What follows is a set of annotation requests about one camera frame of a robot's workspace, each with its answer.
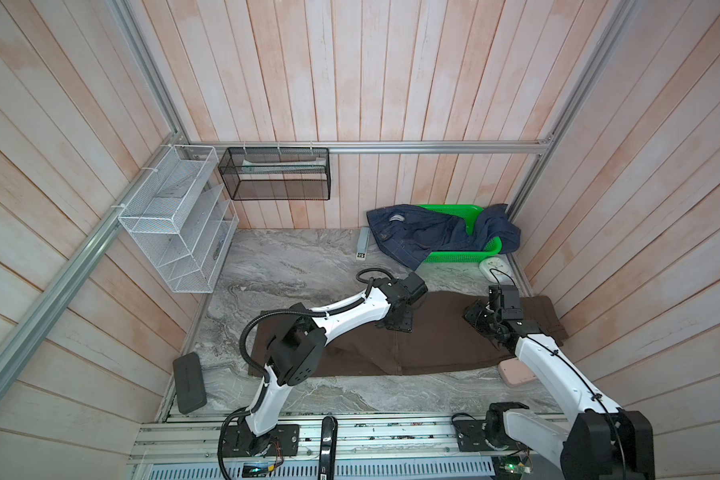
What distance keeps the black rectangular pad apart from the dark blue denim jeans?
72 centimetres

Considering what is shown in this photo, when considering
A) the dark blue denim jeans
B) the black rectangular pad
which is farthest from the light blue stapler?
the black rectangular pad

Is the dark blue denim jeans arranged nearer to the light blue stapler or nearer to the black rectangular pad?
the light blue stapler

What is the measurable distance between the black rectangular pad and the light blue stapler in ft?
2.12

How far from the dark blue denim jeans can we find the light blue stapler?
26 millimetres

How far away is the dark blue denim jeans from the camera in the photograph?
1052mm

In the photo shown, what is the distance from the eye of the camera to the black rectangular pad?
2.61 feet

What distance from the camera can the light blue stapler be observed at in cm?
110
